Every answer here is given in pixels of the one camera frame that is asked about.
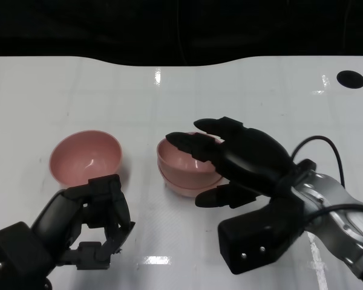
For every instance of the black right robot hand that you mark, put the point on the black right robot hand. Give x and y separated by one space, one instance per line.
251 160

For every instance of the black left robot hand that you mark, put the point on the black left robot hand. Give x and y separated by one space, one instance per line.
60 217

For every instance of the pink bowl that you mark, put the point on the pink bowl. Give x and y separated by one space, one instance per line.
84 157
178 160
187 190

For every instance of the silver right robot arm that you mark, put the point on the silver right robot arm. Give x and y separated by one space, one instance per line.
335 211

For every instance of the black table grommet hole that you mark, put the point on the black table grommet hole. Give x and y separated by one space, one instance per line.
351 79

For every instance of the black backdrop cloth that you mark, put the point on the black backdrop cloth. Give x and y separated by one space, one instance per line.
109 30

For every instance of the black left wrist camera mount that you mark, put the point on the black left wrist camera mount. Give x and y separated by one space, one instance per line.
15 253

